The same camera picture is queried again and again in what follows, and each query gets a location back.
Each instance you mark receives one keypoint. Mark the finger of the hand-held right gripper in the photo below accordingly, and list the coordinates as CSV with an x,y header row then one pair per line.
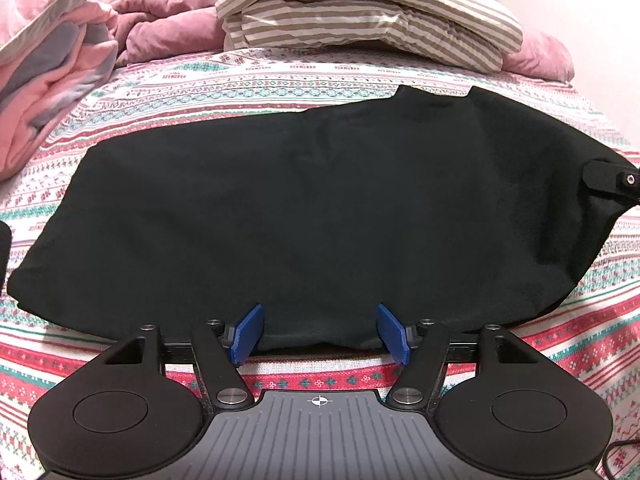
x,y
605,180

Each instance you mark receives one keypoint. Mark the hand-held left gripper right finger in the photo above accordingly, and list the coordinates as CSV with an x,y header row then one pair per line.
x,y
392,334

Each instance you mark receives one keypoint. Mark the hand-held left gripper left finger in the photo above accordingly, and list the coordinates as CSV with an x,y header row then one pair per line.
x,y
247,334

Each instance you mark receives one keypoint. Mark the black pants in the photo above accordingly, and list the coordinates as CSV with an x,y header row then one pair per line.
x,y
300,210

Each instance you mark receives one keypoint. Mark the patterned bed sheet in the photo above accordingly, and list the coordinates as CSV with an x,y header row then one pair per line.
x,y
175,110

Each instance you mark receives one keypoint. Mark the striped folded duvet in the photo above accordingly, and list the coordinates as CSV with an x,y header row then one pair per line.
x,y
350,25

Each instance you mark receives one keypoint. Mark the pink and grey blanket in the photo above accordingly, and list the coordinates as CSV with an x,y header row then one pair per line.
x,y
50,85

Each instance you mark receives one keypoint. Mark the mauve duvet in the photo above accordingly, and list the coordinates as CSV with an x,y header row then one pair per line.
x,y
165,20

